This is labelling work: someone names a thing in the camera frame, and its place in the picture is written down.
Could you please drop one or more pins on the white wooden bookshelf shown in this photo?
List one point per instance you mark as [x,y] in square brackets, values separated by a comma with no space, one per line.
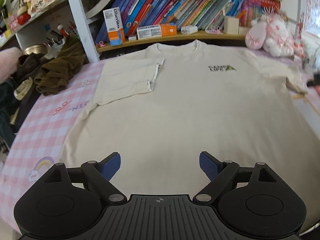
[82,23]

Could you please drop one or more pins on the pink white plush bunny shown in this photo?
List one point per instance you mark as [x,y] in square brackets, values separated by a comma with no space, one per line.
[271,34]

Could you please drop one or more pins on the brass bowl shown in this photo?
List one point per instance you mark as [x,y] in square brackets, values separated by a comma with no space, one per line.
[36,49]

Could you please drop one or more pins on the tall white orange box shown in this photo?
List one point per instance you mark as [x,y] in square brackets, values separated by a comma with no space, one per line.
[114,26]

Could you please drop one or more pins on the flat white orange box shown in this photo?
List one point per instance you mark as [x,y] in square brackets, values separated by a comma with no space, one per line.
[160,30]

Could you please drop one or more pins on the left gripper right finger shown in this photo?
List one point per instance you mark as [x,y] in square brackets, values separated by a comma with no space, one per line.
[221,176]

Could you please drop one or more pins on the white charger on shelf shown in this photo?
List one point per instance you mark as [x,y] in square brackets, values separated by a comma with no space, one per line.
[188,30]

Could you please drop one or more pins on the row of colourful books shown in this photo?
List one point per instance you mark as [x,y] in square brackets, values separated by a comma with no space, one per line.
[207,15]

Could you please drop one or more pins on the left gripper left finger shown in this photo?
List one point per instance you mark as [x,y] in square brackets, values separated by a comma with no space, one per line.
[98,175]

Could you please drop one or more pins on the pink checkered table mat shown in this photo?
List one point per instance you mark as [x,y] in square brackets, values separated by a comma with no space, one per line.
[47,119]

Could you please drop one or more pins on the cream t-shirt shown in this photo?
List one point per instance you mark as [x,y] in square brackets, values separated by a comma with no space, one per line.
[187,109]

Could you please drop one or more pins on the brown velvet cloth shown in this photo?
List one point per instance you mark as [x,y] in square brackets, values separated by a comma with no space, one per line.
[56,74]

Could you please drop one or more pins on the beige pen holder box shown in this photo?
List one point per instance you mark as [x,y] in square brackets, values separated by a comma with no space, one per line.
[231,25]

